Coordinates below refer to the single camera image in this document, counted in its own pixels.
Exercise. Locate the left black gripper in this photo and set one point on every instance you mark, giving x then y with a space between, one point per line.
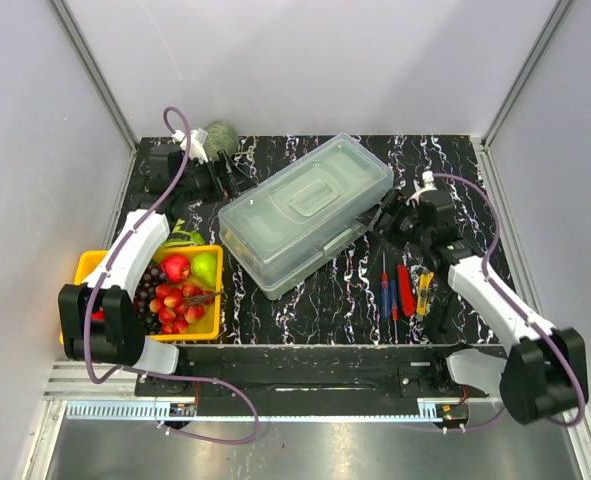
217 175

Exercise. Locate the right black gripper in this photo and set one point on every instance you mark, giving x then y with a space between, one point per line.
389 212

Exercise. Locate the translucent plastic tool box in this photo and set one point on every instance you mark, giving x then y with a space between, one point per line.
303 216

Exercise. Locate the blue screwdriver long shaft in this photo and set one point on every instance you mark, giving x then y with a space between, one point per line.
385 297

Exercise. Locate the blue screwdriver red tip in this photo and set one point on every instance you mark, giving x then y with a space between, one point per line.
394 310

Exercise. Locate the yellow utility knife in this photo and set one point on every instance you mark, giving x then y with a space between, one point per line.
425 281

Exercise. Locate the red folding knife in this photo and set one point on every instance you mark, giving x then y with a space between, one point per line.
405 291

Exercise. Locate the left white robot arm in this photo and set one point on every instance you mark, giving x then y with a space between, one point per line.
144 228

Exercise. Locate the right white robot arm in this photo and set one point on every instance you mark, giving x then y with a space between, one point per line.
544 371

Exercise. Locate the green melon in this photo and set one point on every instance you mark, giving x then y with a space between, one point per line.
221 135

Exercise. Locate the green celery stalk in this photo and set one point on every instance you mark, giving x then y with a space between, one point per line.
180 236

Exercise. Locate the black marble mat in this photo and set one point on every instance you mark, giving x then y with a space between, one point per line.
340 303

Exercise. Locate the green pear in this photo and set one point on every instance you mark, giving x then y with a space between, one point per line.
205 267

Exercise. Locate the red apple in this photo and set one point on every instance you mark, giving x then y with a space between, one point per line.
176 267

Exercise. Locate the purple grape bunch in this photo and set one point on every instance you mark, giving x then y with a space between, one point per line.
145 293

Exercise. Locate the black hex key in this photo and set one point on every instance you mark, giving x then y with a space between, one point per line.
449 310

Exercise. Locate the red cherry bunch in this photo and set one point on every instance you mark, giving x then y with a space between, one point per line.
177 309

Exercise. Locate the yellow fruit bin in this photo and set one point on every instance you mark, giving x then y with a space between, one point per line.
202 325

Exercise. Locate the red pomegranate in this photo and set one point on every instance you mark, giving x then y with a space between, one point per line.
98 315

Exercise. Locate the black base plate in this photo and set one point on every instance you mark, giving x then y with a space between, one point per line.
393 370

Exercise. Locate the aluminium frame rail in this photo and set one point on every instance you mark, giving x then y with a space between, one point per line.
126 396

